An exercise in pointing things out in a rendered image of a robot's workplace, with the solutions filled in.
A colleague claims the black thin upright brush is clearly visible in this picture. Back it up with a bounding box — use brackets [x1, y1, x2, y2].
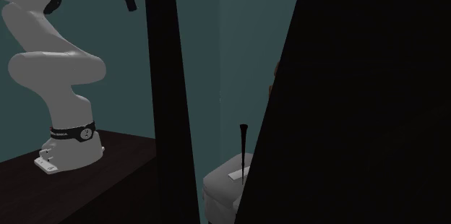
[239, 124, 249, 186]

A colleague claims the dark robot stand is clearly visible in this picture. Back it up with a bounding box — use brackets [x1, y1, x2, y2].
[0, 129, 163, 224]

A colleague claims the white flat card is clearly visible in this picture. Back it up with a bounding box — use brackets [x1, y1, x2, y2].
[228, 166, 252, 182]

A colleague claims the white toilet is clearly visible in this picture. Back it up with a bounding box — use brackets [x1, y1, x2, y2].
[202, 152, 254, 224]

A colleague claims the large black panel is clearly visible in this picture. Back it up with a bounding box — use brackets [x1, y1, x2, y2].
[233, 0, 451, 224]

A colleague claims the black upright post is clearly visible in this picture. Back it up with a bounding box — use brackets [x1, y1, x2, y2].
[142, 0, 201, 224]

